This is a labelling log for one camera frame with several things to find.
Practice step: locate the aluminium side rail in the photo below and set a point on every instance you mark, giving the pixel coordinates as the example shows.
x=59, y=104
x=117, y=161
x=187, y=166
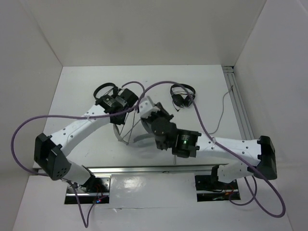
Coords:
x=238, y=104

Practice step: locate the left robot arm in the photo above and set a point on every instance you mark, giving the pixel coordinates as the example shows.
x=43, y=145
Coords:
x=51, y=151

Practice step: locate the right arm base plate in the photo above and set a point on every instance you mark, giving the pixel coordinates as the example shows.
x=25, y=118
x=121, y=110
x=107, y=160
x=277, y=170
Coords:
x=207, y=191

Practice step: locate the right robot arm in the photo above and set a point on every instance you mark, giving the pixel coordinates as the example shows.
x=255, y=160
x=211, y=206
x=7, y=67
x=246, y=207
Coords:
x=247, y=157

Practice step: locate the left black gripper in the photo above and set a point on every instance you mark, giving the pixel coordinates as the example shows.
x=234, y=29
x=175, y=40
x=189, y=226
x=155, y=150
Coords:
x=118, y=121

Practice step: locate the black headphones right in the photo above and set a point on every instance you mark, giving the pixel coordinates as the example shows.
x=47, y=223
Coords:
x=180, y=98

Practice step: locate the white grey headphones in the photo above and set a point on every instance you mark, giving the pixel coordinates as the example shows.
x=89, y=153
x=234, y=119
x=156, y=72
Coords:
x=137, y=139

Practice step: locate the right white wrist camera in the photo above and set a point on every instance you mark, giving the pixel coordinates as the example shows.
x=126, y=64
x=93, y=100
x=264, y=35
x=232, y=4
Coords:
x=147, y=107

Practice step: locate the aluminium front rail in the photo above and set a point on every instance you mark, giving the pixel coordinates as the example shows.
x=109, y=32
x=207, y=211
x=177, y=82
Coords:
x=151, y=169

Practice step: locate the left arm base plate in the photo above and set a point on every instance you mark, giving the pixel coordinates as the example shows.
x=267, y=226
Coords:
x=98, y=194

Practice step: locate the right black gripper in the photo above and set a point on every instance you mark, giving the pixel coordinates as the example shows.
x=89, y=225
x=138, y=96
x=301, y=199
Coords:
x=162, y=112

